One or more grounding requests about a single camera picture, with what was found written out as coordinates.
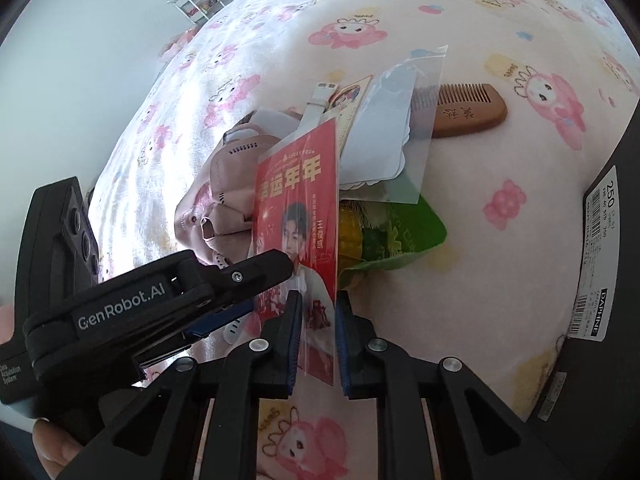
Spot white watch strap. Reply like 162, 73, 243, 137
299, 81, 342, 136

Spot green snack packet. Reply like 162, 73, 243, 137
337, 195, 447, 286

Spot clear bag of white cards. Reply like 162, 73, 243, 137
340, 45, 449, 205

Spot pink insoles bundle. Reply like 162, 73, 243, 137
222, 109, 311, 161
175, 147, 263, 267

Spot black cardboard box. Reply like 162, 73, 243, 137
520, 95, 640, 480

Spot wooden comb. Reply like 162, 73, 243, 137
412, 82, 508, 139

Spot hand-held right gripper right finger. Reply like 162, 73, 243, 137
335, 290, 583, 480

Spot red card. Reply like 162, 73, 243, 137
252, 119, 341, 387

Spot cream portrait card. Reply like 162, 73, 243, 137
332, 74, 374, 161

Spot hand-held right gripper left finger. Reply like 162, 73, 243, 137
55, 289, 304, 480

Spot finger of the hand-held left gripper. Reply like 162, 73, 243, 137
134, 301, 257, 367
197, 249, 295, 312

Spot pink bunny printed blanket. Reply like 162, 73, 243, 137
85, 0, 640, 480

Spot person's left hand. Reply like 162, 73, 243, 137
31, 416, 88, 467

